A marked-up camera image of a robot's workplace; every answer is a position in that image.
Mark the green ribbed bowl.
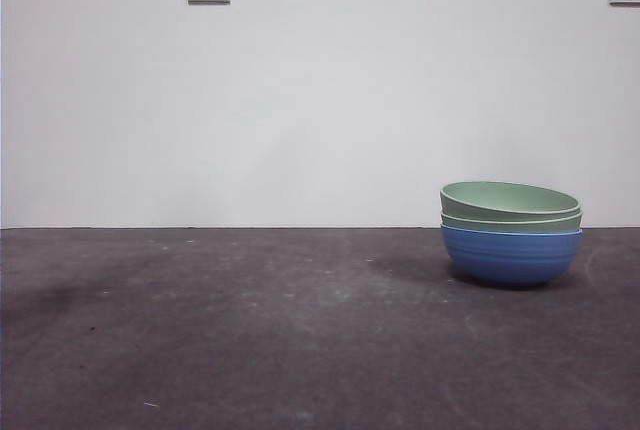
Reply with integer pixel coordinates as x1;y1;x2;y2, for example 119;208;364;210
439;180;583;224
439;209;585;236

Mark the blue ribbed bowl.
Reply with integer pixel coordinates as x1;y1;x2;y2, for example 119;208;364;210
439;224;585;288

